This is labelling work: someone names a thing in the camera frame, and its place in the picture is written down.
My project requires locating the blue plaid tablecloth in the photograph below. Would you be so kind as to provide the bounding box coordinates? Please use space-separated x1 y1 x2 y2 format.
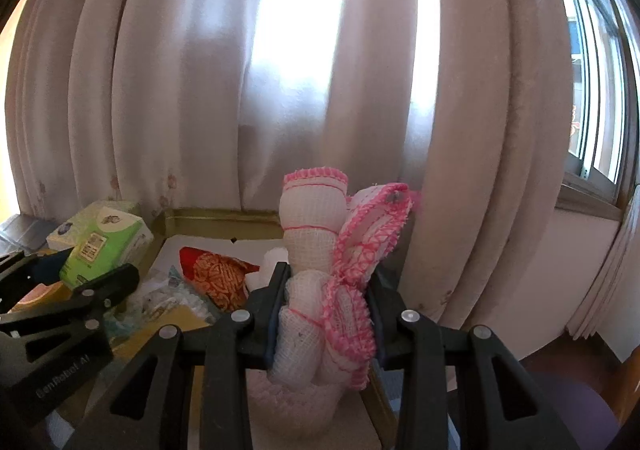
0 215 51 251

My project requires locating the pale floral curtain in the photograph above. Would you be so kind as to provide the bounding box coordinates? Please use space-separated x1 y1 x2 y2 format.
0 0 576 331

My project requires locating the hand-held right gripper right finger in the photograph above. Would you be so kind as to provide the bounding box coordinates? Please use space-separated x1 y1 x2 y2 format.
365 263 583 450

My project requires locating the sliding glass window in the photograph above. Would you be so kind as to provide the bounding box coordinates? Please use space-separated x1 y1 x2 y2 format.
545 0 640 221

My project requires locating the purple stool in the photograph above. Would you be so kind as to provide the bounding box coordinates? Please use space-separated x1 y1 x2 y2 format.
520 370 618 450

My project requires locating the round yellow container pink lid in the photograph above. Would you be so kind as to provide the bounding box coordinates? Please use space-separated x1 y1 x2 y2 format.
10 280 71 313

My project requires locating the clear plastic bag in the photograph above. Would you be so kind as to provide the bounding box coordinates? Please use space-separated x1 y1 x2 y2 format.
112 270 221 346

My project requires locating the beige plush toy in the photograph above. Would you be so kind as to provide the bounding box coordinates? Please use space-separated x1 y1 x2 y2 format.
270 167 416 391

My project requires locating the gold cardboard box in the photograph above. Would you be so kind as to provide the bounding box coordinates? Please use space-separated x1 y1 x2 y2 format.
107 207 401 450

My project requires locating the red embroidered pouch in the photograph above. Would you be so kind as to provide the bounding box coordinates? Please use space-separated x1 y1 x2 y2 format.
179 246 261 313

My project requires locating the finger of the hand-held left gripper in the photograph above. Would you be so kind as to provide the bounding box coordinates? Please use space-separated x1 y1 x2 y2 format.
0 250 68 313
0 263 141 338

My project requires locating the green tissue packet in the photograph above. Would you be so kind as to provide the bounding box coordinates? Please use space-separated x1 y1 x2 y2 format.
59 201 155 290

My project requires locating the white sponge block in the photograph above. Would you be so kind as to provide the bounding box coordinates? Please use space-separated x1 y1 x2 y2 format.
244 247 291 292

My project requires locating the pink fluffy cloth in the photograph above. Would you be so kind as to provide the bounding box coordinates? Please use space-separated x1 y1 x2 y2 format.
247 370 346 438

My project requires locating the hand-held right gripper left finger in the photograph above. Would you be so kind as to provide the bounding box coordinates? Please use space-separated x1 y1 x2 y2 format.
65 261 293 450

